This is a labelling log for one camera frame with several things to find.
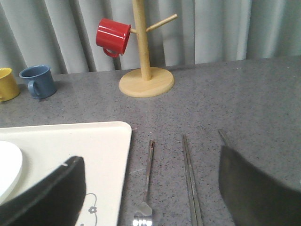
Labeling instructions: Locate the wooden mug tree stand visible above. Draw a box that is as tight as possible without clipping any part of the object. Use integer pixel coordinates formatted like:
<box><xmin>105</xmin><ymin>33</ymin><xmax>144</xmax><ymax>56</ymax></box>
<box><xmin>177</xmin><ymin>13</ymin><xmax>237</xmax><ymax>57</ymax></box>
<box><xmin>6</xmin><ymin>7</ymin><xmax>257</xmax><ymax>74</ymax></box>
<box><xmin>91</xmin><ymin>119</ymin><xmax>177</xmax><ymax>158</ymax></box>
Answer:
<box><xmin>119</xmin><ymin>0</ymin><xmax>177</xmax><ymax>98</ymax></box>

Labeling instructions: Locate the silver metal spoon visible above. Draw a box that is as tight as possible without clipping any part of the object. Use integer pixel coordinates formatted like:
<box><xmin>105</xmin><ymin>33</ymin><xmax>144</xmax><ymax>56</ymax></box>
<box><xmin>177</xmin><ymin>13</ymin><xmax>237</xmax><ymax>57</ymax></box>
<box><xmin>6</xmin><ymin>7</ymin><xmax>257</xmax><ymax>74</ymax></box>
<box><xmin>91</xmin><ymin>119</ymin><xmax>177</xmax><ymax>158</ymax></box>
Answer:
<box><xmin>218</xmin><ymin>129</ymin><xmax>232</xmax><ymax>147</ymax></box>

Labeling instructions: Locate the cream rabbit serving tray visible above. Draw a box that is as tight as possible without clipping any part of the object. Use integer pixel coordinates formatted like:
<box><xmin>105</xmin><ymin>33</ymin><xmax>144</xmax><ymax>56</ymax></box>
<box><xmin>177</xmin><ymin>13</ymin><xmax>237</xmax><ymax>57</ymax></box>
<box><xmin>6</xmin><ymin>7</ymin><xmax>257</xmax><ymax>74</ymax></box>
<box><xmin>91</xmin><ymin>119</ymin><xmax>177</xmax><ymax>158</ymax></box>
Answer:
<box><xmin>0</xmin><ymin>121</ymin><xmax>132</xmax><ymax>226</ymax></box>

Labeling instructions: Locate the yellow enamel mug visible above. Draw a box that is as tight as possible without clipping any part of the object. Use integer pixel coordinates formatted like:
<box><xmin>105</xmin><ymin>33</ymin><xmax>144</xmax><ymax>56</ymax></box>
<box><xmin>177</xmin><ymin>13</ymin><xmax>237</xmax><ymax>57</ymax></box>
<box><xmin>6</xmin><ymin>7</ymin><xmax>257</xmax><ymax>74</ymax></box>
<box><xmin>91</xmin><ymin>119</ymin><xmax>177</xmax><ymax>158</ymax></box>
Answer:
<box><xmin>0</xmin><ymin>68</ymin><xmax>20</xmax><ymax>102</ymax></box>

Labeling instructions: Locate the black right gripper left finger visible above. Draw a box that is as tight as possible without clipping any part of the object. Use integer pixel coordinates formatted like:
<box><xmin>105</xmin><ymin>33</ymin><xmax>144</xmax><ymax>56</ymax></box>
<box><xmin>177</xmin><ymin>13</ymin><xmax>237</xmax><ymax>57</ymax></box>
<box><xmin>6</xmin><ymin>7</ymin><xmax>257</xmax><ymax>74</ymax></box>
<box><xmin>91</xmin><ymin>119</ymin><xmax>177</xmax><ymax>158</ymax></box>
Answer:
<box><xmin>0</xmin><ymin>156</ymin><xmax>86</xmax><ymax>226</ymax></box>

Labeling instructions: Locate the blue enamel mug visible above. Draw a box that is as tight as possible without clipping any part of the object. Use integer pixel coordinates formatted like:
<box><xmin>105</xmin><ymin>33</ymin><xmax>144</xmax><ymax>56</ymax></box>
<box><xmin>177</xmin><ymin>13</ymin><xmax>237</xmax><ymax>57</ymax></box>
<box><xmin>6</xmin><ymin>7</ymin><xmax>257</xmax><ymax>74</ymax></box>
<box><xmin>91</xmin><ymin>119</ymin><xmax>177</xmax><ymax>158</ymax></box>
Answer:
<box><xmin>19</xmin><ymin>65</ymin><xmax>57</xmax><ymax>99</ymax></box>

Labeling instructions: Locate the white round plate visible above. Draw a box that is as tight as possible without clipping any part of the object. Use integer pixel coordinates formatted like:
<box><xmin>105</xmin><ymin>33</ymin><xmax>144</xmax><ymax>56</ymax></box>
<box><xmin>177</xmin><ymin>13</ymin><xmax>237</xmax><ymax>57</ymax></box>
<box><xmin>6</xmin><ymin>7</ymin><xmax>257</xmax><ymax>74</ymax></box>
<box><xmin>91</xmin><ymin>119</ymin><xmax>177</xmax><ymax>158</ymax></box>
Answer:
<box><xmin>0</xmin><ymin>141</ymin><xmax>23</xmax><ymax>203</ymax></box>

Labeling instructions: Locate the red enamel mug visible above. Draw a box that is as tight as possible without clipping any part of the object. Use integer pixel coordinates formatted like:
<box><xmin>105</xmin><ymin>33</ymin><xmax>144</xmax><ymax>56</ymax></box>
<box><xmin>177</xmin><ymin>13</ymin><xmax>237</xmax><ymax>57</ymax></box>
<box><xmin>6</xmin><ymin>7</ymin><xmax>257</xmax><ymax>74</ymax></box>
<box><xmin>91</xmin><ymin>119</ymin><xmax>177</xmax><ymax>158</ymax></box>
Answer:
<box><xmin>95</xmin><ymin>18</ymin><xmax>131</xmax><ymax>58</ymax></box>

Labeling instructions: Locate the grey pleated curtain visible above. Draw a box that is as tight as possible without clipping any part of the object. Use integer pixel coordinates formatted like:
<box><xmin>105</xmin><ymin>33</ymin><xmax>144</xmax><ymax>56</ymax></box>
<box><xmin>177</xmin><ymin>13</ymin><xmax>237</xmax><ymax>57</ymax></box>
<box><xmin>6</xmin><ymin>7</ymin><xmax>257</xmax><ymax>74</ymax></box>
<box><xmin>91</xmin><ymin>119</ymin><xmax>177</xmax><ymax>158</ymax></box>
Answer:
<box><xmin>0</xmin><ymin>0</ymin><xmax>301</xmax><ymax>74</ymax></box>

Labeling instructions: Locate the silver metal fork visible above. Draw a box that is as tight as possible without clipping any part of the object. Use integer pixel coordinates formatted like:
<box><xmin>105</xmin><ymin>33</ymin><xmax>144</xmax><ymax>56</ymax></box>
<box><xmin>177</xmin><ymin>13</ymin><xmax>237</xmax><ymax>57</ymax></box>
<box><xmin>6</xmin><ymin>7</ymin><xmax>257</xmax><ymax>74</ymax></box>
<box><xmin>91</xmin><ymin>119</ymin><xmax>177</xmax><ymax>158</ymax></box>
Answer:
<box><xmin>132</xmin><ymin>140</ymin><xmax>155</xmax><ymax>226</ymax></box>

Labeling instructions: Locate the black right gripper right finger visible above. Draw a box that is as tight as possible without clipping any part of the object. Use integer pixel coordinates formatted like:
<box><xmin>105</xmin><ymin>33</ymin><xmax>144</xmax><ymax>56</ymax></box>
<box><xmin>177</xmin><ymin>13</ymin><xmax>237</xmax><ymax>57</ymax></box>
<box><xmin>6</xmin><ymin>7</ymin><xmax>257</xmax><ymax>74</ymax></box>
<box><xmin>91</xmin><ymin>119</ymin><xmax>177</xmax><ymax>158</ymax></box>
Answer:
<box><xmin>219</xmin><ymin>146</ymin><xmax>301</xmax><ymax>226</ymax></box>

